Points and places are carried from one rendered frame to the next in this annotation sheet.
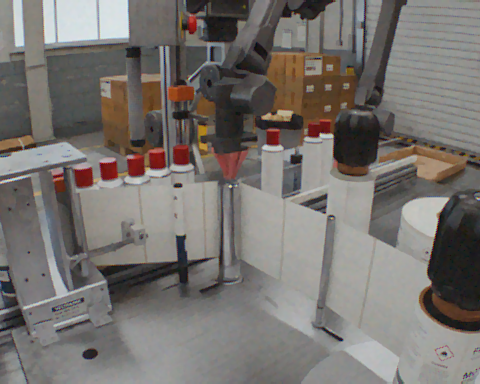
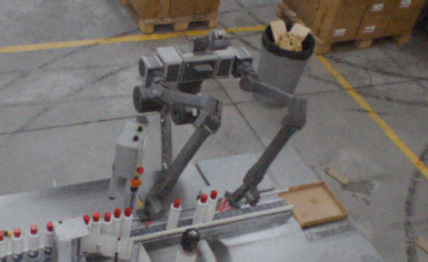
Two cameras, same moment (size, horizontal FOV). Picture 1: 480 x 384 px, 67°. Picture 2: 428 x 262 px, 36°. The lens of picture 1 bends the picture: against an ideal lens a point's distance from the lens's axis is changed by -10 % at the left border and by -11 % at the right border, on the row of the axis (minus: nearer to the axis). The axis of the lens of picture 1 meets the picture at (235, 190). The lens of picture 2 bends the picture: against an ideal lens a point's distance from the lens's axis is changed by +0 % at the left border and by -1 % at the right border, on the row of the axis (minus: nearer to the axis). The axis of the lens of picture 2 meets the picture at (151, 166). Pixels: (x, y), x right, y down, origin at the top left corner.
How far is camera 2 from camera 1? 2.39 m
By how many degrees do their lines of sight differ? 23
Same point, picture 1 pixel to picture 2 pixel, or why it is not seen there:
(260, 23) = (171, 176)
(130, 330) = not seen: outside the picture
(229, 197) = (135, 248)
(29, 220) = (67, 249)
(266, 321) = not seen: outside the picture
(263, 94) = (159, 214)
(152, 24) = (124, 171)
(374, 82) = (255, 175)
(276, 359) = not seen: outside the picture
